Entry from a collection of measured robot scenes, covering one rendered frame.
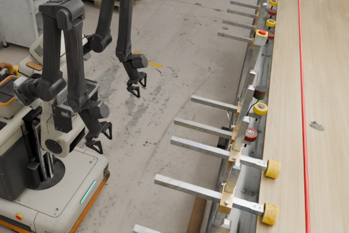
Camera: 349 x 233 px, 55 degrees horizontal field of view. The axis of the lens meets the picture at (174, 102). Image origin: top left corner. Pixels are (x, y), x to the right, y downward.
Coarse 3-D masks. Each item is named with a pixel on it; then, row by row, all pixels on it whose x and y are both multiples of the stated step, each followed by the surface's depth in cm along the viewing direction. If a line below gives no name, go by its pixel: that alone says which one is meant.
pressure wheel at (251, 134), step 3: (249, 129) 183; (252, 129) 183; (246, 132) 181; (249, 132) 180; (252, 132) 181; (255, 132) 181; (246, 135) 178; (249, 135) 179; (252, 135) 179; (255, 135) 179; (246, 138) 179; (249, 138) 178; (252, 138) 178; (255, 138) 179; (249, 141) 179; (252, 141) 180; (246, 144) 186
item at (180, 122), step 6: (174, 120) 188; (180, 120) 189; (186, 120) 189; (186, 126) 189; (192, 126) 187; (198, 126) 187; (204, 126) 187; (210, 132) 186; (216, 132) 185; (222, 132) 185; (228, 132) 185; (228, 138) 185
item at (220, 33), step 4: (220, 32) 287; (224, 32) 288; (224, 36) 287; (228, 36) 286; (232, 36) 285; (236, 36) 284; (240, 36) 285; (240, 40) 285; (244, 40) 284; (248, 40) 283; (268, 44) 280
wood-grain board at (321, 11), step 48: (288, 0) 341; (336, 0) 357; (288, 48) 261; (336, 48) 270; (288, 96) 212; (336, 96) 218; (288, 144) 178; (336, 144) 182; (288, 192) 153; (336, 192) 157
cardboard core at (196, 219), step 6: (198, 198) 244; (198, 204) 239; (204, 204) 241; (198, 210) 236; (192, 216) 233; (198, 216) 232; (192, 222) 228; (198, 222) 229; (192, 228) 224; (198, 228) 227
